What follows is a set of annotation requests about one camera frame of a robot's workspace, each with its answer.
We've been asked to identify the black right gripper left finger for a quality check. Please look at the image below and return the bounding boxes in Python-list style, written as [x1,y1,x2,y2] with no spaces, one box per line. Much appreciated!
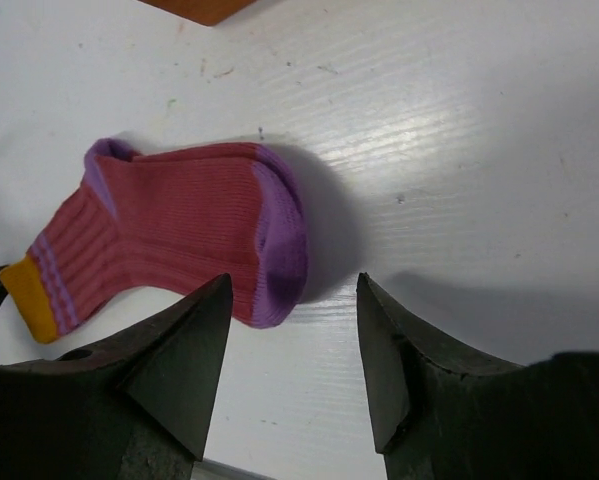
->
[0,274,232,479]

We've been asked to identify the orange compartment tray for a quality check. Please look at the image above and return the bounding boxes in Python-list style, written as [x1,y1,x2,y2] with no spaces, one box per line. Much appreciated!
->
[142,0,255,27]

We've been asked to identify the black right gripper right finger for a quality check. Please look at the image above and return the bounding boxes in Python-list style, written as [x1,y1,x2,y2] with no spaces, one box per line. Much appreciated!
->
[356,273,599,479]

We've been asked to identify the maroon purple orange sock pair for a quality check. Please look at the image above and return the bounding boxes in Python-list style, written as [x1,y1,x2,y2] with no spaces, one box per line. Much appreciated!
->
[0,138,309,343]

